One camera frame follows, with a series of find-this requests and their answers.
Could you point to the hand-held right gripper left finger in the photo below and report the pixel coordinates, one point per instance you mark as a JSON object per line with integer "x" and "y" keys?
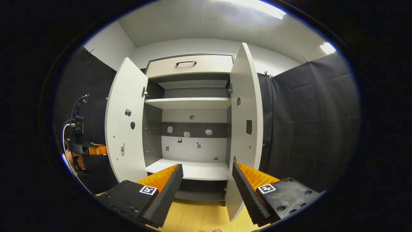
{"x": 167, "y": 193}

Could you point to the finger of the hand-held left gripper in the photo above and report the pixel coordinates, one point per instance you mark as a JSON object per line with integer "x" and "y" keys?
{"x": 99, "y": 150}

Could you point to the grey cabinet door headphones sticker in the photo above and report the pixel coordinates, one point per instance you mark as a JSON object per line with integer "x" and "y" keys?
{"x": 244, "y": 80}

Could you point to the small ceiling light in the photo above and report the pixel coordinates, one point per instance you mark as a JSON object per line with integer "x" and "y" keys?
{"x": 327, "y": 48}

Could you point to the white cabinet shelf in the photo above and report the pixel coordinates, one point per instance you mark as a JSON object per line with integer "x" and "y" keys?
{"x": 190, "y": 103}
{"x": 202, "y": 169}

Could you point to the black backdrop cloth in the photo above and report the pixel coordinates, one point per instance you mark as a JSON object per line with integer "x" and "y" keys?
{"x": 305, "y": 129}

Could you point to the grey double-door shoe cabinet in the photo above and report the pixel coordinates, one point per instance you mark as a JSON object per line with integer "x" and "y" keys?
{"x": 153, "y": 135}

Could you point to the long ceiling light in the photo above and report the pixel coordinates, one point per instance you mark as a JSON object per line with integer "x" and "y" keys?
{"x": 257, "y": 7}

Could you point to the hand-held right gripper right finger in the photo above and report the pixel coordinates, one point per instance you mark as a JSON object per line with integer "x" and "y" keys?
{"x": 248, "y": 196}

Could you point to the black cloth clip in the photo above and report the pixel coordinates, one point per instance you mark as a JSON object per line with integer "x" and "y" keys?
{"x": 306, "y": 59}
{"x": 268, "y": 75}
{"x": 90, "y": 51}

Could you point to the grey cabinet drawer front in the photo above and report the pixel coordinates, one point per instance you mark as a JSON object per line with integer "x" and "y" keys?
{"x": 212, "y": 64}

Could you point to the grey cabinet door camera sticker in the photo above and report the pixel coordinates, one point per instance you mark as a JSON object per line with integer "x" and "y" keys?
{"x": 125, "y": 96}

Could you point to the metal door hinge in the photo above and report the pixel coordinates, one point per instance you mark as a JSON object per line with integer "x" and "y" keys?
{"x": 230, "y": 87}
{"x": 145, "y": 92}

